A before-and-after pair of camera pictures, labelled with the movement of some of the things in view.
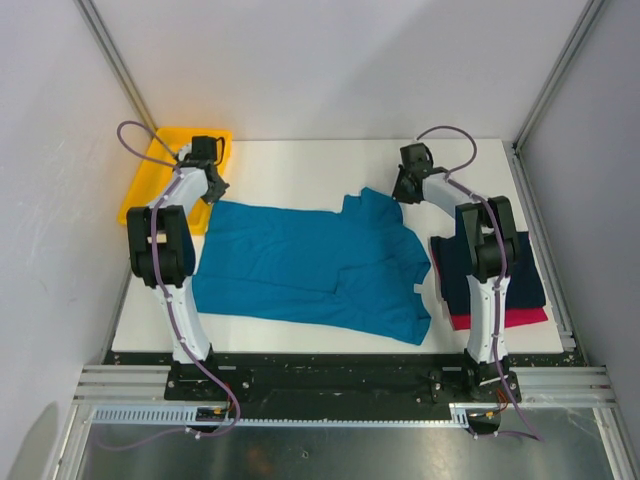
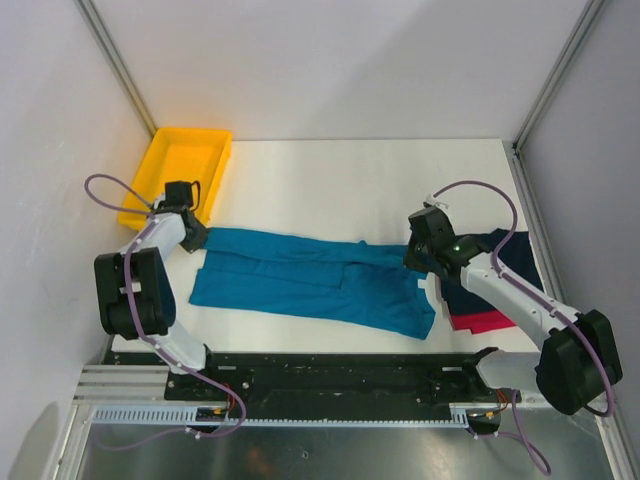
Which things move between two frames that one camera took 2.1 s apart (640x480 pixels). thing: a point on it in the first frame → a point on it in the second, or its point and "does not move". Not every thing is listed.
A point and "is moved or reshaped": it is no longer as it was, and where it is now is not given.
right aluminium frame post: (525, 188) does not move
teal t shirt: (348, 266) is moved or reshaped
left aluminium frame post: (117, 60) does not move
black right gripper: (399, 194) → (409, 259)
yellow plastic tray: (149, 182) does not move
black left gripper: (217, 193) → (191, 245)
